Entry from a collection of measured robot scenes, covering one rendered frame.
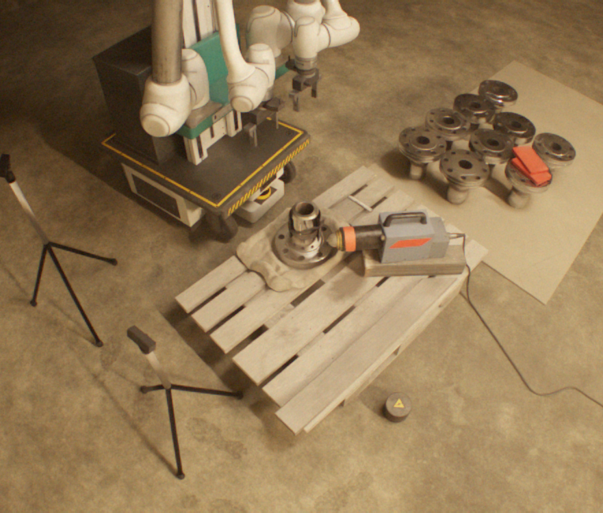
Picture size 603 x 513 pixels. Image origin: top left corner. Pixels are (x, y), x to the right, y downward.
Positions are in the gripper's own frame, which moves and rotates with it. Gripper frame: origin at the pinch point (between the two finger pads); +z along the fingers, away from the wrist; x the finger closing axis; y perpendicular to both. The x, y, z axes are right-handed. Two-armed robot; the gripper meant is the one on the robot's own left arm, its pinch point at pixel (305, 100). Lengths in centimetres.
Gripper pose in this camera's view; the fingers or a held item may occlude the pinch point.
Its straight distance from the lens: 214.0
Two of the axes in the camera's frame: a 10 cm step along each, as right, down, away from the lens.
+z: 0.0, 6.2, 7.8
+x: 5.8, -6.4, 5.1
